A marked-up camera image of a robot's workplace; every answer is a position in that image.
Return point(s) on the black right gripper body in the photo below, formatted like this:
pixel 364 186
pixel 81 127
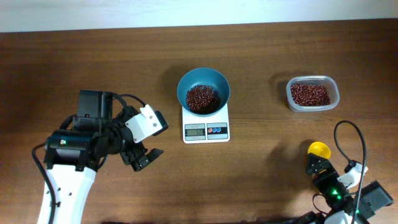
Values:
pixel 318 166

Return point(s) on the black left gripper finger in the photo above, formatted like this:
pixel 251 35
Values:
pixel 154 154
pixel 162 121

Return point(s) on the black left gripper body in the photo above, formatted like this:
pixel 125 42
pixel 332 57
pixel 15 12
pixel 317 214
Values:
pixel 134 154

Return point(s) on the yellow plastic measuring scoop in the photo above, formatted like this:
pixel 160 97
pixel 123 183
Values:
pixel 319 149

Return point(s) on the scooped red beans portion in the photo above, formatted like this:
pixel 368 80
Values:
pixel 202 99

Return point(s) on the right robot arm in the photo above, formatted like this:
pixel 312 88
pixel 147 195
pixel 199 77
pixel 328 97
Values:
pixel 346 207

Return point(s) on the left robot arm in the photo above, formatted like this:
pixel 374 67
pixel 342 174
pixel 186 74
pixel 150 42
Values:
pixel 104 125

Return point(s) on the white digital kitchen scale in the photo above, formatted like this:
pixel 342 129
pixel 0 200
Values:
pixel 198 128

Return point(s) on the blue-grey bowl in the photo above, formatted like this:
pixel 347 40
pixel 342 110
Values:
pixel 203 76

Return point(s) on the red adzuki beans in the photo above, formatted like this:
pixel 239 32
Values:
pixel 310 95

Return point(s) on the clear plastic container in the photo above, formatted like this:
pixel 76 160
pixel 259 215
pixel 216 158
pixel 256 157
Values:
pixel 326 81

